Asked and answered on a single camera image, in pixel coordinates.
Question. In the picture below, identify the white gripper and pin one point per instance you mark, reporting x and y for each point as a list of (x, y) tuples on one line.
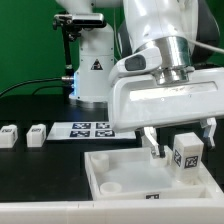
[(138, 101)]

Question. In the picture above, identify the white square tabletop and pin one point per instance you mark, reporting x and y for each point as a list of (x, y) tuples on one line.
[(126, 174)]

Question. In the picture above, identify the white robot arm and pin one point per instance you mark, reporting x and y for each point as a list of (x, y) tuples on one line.
[(185, 32)]

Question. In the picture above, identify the white L-shaped fence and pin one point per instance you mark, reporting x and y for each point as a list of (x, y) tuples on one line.
[(138, 211)]

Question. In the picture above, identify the tag marker sheet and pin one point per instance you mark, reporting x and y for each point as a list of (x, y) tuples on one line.
[(86, 130)]

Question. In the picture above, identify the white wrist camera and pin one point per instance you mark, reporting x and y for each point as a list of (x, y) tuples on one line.
[(139, 63)]

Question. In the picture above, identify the black camera on stand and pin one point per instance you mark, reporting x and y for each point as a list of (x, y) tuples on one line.
[(71, 26)]

